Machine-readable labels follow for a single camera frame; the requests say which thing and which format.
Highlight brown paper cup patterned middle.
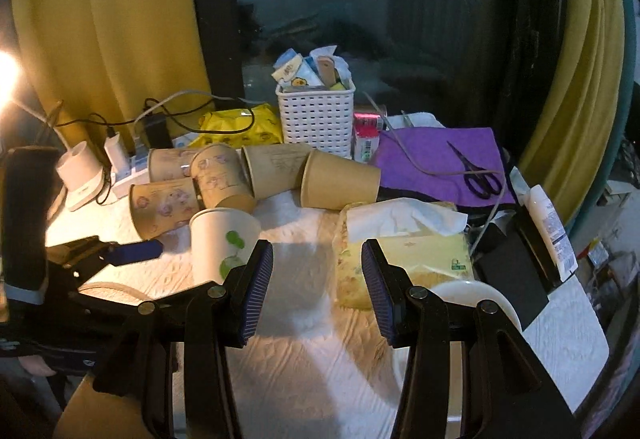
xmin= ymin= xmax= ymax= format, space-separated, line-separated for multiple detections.
xmin=190 ymin=143 xmax=256 ymax=214

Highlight brown paper cup back left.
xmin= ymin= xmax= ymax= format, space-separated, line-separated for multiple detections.
xmin=148 ymin=147 xmax=198 ymax=182

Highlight white lotion tube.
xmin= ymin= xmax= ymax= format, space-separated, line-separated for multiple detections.
xmin=526 ymin=184 xmax=578 ymax=283

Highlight yellow snack packet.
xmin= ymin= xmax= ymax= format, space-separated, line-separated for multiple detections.
xmin=189 ymin=103 xmax=283 ymax=148

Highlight person's finger tip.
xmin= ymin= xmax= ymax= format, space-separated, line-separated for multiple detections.
xmin=18 ymin=355 xmax=55 ymax=377

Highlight white desk lamp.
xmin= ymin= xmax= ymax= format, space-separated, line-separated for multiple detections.
xmin=1 ymin=51 xmax=106 ymax=211

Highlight white textured tablecloth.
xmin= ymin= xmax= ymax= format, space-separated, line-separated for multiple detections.
xmin=47 ymin=192 xmax=610 ymax=438

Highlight yellow curtain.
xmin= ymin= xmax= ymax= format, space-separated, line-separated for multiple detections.
xmin=518 ymin=0 xmax=626 ymax=225
xmin=11 ymin=0 xmax=211 ymax=146

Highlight white lattice basket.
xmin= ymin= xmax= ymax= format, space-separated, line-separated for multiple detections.
xmin=271 ymin=46 xmax=356 ymax=158

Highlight white charger plug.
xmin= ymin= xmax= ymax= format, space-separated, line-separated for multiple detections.
xmin=104 ymin=132 xmax=131 ymax=177

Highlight black power adapter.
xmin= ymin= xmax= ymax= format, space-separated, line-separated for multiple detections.
xmin=142 ymin=112 xmax=174 ymax=148

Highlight yellow tissue pack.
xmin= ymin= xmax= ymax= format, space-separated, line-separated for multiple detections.
xmin=333 ymin=197 xmax=473 ymax=310

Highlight brown paper cup right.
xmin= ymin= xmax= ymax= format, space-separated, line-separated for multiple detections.
xmin=300 ymin=150 xmax=381 ymax=211

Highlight yellow curtain left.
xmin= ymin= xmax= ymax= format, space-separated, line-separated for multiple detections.
xmin=11 ymin=0 xmax=211 ymax=146

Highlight purple cloth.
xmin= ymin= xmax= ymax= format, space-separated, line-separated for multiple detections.
xmin=371 ymin=127 xmax=516 ymax=212

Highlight white paper cup green print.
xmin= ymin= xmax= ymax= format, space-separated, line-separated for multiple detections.
xmin=189 ymin=208 xmax=262 ymax=285

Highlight yellow curtain right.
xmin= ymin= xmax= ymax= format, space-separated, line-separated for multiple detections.
xmin=518 ymin=0 xmax=626 ymax=225

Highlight black scissors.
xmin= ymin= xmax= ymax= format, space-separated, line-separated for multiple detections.
xmin=448 ymin=142 xmax=502 ymax=200

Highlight pink small box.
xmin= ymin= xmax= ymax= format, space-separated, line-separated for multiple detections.
xmin=352 ymin=112 xmax=383 ymax=164

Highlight white bear mug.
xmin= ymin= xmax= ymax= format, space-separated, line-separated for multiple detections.
xmin=431 ymin=280 xmax=523 ymax=332

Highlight brown paper cup plain middle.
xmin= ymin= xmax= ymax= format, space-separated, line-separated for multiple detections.
xmin=242 ymin=143 xmax=312 ymax=200

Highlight brown paper cup front left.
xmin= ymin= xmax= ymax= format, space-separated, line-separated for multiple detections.
xmin=128 ymin=178 xmax=201 ymax=240

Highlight white power strip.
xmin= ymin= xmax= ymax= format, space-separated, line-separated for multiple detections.
xmin=111 ymin=154 xmax=150 ymax=199

